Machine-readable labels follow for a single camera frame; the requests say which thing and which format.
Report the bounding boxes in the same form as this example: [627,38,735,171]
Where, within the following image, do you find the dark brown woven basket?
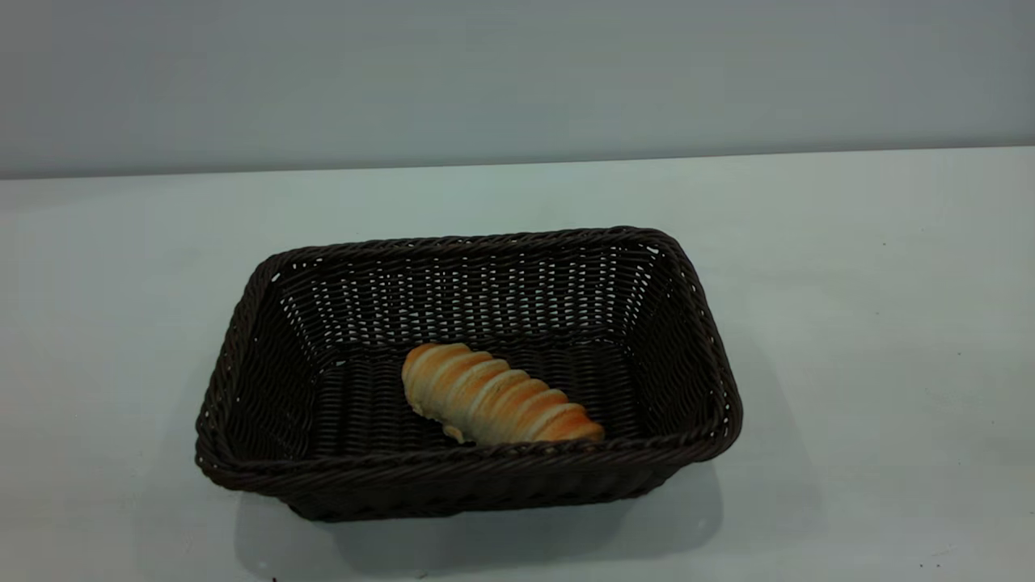
[195,226,743,523]

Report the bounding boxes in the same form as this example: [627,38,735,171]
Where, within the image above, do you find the ridged golden bread roll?
[401,342,606,446]

